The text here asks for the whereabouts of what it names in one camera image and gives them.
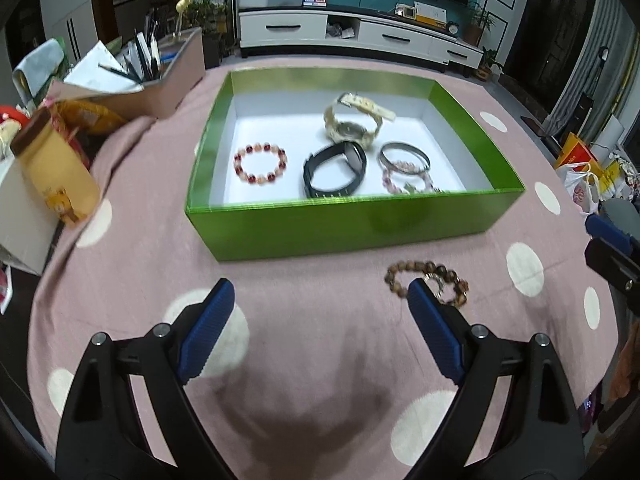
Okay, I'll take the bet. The brown wooden bead bracelet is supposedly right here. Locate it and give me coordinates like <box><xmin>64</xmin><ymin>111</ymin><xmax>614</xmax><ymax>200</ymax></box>
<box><xmin>383</xmin><ymin>259</ymin><xmax>471</xmax><ymax>309</ymax></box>

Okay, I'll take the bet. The red agate bead bracelet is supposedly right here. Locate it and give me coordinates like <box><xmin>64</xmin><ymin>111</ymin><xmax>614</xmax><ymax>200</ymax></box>
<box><xmin>233</xmin><ymin>142</ymin><xmax>289</xmax><ymax>187</ymax></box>

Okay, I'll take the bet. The pink bead bracelet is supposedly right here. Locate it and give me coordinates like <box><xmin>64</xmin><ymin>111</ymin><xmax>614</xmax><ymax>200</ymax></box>
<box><xmin>380</xmin><ymin>159</ymin><xmax>436</xmax><ymax>196</ymax></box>

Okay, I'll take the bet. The black smart band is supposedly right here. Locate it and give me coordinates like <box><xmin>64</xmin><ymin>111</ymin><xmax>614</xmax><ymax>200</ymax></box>
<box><xmin>303</xmin><ymin>141</ymin><xmax>368</xmax><ymax>200</ymax></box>

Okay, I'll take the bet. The cream white wristwatch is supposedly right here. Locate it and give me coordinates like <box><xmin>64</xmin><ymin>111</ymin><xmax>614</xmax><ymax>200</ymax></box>
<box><xmin>323</xmin><ymin>92</ymin><xmax>396</xmax><ymax>151</ymax></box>

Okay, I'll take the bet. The silver bangle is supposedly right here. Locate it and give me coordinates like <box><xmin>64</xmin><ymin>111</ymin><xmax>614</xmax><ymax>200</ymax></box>
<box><xmin>378</xmin><ymin>142</ymin><xmax>431</xmax><ymax>176</ymax></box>

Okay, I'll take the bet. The white plastic shopping bag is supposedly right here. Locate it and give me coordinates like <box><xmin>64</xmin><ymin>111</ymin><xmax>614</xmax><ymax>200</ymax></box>
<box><xmin>555</xmin><ymin>162</ymin><xmax>600</xmax><ymax>217</ymax></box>

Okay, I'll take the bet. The pink polka dot tablecloth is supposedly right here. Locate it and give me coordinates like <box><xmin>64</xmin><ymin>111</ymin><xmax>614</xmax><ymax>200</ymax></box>
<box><xmin>27</xmin><ymin>68</ymin><xmax>618</xmax><ymax>479</ymax></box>

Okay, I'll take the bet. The floor potted plant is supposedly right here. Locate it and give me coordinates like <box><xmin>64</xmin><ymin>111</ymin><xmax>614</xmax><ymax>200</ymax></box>
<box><xmin>475</xmin><ymin>48</ymin><xmax>503</xmax><ymax>81</ymax></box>

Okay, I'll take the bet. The white drawer organizer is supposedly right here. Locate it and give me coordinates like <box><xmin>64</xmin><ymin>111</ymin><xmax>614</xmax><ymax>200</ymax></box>
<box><xmin>0</xmin><ymin>156</ymin><xmax>58</xmax><ymax>275</ymax></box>

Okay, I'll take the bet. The green cardboard box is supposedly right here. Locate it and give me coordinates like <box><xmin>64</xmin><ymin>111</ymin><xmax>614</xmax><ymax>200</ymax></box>
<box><xmin>184</xmin><ymin>67</ymin><xmax>525</xmax><ymax>261</ymax></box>

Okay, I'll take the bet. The yellow bear bottle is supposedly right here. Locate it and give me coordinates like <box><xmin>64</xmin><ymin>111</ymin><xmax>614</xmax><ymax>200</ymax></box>
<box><xmin>10</xmin><ymin>108</ymin><xmax>101</xmax><ymax>226</ymax></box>

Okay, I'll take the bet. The potted plant on cabinet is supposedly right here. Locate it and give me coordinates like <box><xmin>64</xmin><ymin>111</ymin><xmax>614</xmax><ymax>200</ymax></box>
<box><xmin>463</xmin><ymin>1</ymin><xmax>496</xmax><ymax>47</ymax></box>

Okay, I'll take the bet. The small desk clock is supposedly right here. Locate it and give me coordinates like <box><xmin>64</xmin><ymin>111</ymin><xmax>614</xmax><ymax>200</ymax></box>
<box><xmin>446</xmin><ymin>22</ymin><xmax>460</xmax><ymax>37</ymax></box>

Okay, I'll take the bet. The white TV cabinet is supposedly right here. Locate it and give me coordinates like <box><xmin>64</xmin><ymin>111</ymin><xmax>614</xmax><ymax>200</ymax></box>
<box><xmin>239</xmin><ymin>8</ymin><xmax>483</xmax><ymax>70</ymax></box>

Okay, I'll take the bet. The pink storage box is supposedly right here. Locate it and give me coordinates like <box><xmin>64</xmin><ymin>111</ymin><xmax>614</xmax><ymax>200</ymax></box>
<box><xmin>47</xmin><ymin>27</ymin><xmax>205</xmax><ymax>119</ymax></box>

